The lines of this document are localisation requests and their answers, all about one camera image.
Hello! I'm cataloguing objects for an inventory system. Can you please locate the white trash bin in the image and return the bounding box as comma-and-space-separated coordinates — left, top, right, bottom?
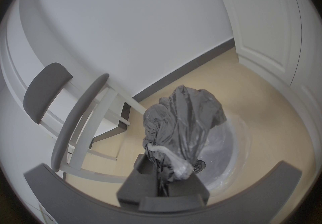
200, 117, 240, 191

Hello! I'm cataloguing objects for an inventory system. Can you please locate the grey and white chair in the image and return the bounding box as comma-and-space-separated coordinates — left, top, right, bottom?
23, 62, 149, 184

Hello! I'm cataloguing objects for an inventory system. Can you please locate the clear plastic bag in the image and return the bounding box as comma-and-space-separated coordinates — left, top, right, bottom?
197, 114, 253, 195

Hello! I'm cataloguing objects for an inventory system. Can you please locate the white panelled door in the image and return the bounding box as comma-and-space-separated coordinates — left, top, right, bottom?
203, 0, 322, 109

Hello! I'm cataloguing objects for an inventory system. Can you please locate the black plastic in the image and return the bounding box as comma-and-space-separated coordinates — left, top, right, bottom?
142, 85, 227, 197

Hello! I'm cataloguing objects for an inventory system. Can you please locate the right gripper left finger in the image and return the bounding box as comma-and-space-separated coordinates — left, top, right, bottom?
116, 154, 162, 206

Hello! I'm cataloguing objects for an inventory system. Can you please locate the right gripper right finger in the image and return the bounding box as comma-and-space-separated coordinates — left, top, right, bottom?
169, 173, 211, 206

